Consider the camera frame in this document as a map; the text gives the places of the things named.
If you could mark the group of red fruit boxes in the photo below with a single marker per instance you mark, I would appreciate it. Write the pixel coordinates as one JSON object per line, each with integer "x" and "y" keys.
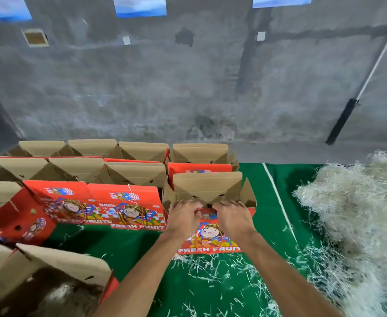
{"x": 81, "y": 171}

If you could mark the white pole with black grip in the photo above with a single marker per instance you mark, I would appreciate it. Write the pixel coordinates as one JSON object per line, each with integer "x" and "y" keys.
{"x": 342, "y": 120}

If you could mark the handful of shredded paper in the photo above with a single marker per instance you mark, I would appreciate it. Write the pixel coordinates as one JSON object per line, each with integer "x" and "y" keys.
{"x": 61, "y": 297}

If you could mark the person's left forearm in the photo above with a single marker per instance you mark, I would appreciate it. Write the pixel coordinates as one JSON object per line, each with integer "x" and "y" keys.
{"x": 141, "y": 280}

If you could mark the yellow framed wall plate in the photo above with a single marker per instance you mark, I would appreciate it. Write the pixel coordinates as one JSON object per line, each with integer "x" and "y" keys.
{"x": 35, "y": 37}

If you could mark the white and blue wall poster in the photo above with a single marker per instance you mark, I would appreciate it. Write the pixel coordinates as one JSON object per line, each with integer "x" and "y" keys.
{"x": 139, "y": 5}
{"x": 5, "y": 6}
{"x": 282, "y": 0}

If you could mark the pile of shredded paper filler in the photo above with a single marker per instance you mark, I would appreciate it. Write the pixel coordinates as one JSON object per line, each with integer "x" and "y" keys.
{"x": 358, "y": 214}

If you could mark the person's right forearm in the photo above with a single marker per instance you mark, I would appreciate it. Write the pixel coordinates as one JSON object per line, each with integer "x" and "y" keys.
{"x": 286, "y": 277}

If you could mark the person's right hand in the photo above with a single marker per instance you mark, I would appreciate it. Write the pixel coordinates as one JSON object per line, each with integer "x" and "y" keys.
{"x": 233, "y": 220}

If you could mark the person's left hand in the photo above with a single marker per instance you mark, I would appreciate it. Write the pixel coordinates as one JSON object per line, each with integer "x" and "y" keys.
{"x": 183, "y": 220}

